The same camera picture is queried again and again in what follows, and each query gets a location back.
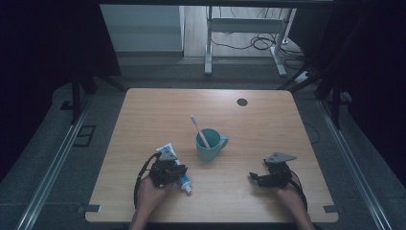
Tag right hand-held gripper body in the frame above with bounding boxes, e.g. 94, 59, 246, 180
259, 151, 298, 189

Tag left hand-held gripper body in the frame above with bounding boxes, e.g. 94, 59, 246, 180
148, 149, 178, 188

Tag white and blue toothpaste tube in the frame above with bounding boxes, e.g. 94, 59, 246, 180
155, 142, 193, 196

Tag teal mug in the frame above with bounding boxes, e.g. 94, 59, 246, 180
195, 127, 230, 163

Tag pink toothbrush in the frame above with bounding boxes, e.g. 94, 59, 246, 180
190, 114, 212, 150

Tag person's right hand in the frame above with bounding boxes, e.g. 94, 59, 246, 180
275, 183, 308, 219

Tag black metal stand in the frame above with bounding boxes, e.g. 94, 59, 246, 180
70, 66, 128, 126
277, 61, 350, 130

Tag white power strip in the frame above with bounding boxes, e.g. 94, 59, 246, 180
294, 71, 311, 84

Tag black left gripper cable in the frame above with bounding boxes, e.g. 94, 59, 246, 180
133, 151, 162, 210

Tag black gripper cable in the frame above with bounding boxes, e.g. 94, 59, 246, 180
133, 151, 162, 210
288, 170, 309, 213

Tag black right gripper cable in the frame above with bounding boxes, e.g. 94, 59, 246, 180
288, 170, 309, 213

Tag thin black floor cable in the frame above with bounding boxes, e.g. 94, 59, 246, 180
303, 122, 321, 146

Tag metal floor rail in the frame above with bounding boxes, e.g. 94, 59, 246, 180
317, 99, 386, 230
15, 95, 94, 230

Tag black floor cables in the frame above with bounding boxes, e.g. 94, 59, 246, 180
210, 32, 307, 70

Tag white desk frame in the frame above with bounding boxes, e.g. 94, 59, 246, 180
204, 6, 297, 78

